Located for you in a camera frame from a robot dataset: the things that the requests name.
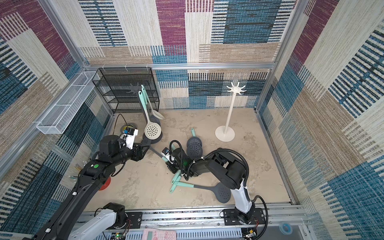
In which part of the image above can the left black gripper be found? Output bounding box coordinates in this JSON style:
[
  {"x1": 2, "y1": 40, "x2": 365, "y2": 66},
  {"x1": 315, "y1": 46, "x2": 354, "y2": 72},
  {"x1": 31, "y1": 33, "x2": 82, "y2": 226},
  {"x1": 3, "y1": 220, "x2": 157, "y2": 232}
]
[{"x1": 111, "y1": 141, "x2": 150, "y2": 168}]

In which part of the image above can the grey skimmer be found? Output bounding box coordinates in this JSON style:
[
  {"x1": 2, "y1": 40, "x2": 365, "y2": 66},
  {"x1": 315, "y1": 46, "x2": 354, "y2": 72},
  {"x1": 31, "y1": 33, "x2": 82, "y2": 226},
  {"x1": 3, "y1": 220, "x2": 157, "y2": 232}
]
[
  {"x1": 141, "y1": 135, "x2": 169, "y2": 162},
  {"x1": 172, "y1": 182, "x2": 232, "y2": 204},
  {"x1": 187, "y1": 128, "x2": 203, "y2": 159}
]

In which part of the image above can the white skimmer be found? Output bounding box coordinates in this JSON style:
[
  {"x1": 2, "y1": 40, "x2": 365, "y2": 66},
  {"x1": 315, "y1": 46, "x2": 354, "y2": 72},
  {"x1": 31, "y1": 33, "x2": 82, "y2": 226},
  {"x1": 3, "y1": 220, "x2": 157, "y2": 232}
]
[
  {"x1": 138, "y1": 91, "x2": 162, "y2": 140},
  {"x1": 169, "y1": 170, "x2": 182, "y2": 194}
]

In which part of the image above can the white skimmer mint handle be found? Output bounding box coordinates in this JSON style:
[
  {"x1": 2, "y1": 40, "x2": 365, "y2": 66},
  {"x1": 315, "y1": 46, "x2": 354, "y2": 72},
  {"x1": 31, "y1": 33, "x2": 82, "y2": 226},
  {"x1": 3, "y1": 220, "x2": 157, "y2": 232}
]
[{"x1": 142, "y1": 85, "x2": 165, "y2": 120}]

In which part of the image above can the grey utensil rack stand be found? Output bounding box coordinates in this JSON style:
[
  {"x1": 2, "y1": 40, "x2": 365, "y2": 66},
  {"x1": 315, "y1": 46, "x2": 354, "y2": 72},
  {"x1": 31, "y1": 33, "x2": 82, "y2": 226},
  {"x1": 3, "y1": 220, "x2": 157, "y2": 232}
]
[{"x1": 129, "y1": 85, "x2": 163, "y2": 144}]

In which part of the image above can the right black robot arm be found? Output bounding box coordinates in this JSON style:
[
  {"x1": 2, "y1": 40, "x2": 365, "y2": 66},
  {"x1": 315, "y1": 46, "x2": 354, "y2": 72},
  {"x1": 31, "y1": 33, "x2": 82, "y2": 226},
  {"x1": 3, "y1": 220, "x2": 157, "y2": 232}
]
[{"x1": 167, "y1": 148, "x2": 255, "y2": 224}]

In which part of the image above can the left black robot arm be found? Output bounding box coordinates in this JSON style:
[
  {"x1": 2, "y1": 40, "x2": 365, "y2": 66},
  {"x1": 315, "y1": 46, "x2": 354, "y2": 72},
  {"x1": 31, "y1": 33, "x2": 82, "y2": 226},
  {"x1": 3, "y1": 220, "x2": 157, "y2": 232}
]
[{"x1": 31, "y1": 135, "x2": 146, "y2": 240}]

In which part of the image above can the white utensil rack stand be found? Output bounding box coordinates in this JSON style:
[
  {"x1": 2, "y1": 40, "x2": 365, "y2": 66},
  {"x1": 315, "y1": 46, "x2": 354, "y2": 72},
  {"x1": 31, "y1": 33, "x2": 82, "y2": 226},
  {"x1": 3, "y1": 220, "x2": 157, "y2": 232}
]
[{"x1": 214, "y1": 80, "x2": 247, "y2": 143}]

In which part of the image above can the black mesh shelf rack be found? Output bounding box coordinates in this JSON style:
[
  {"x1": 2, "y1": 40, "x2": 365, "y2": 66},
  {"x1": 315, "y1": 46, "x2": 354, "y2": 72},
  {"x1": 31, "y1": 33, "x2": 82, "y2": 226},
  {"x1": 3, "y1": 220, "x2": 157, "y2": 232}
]
[{"x1": 92, "y1": 67, "x2": 160, "y2": 114}]

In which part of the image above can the red pencil cup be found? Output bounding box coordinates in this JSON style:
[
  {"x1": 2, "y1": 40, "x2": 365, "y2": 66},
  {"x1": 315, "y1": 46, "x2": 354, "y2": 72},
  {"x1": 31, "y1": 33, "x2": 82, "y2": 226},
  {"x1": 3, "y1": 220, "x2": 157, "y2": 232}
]
[{"x1": 99, "y1": 177, "x2": 112, "y2": 191}]

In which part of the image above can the pink calculator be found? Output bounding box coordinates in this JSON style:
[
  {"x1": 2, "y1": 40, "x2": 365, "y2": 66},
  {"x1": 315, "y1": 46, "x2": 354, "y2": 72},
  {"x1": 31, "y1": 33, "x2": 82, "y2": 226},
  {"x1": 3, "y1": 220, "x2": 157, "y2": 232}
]
[{"x1": 142, "y1": 229, "x2": 177, "y2": 240}]

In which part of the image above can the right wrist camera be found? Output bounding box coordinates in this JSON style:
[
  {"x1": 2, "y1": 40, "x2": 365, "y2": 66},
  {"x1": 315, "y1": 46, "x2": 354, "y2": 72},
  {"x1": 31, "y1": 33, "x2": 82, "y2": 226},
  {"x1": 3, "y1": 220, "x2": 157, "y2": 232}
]
[{"x1": 162, "y1": 148, "x2": 175, "y2": 165}]

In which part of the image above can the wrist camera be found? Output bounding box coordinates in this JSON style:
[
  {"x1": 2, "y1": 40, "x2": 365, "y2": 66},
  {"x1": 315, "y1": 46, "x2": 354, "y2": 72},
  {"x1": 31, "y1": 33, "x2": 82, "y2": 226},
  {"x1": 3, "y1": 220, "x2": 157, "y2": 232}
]
[
  {"x1": 162, "y1": 148, "x2": 175, "y2": 165},
  {"x1": 120, "y1": 128, "x2": 139, "y2": 150}
]

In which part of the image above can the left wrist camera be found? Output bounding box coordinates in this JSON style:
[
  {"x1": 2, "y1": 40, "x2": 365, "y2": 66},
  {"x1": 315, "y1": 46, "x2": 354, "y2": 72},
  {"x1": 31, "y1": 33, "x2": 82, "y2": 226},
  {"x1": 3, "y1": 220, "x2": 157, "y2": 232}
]
[{"x1": 120, "y1": 128, "x2": 139, "y2": 150}]

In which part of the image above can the grey duct tape roll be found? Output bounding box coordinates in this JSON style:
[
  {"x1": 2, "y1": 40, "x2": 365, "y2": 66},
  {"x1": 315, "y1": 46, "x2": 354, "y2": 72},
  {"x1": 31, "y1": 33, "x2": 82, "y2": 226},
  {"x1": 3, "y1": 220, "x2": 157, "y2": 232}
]
[{"x1": 120, "y1": 123, "x2": 138, "y2": 134}]

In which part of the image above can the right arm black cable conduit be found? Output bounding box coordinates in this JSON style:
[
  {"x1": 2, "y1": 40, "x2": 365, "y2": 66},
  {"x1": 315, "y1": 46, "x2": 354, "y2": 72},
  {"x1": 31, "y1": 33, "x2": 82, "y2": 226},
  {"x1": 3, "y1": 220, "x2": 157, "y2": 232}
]
[{"x1": 169, "y1": 139, "x2": 269, "y2": 240}]

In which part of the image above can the white wire wall basket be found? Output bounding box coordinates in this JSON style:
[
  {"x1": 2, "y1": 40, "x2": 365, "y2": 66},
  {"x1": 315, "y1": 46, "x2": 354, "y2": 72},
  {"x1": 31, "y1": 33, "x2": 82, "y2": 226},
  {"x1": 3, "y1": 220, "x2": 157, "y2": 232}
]
[{"x1": 37, "y1": 72, "x2": 96, "y2": 135}]

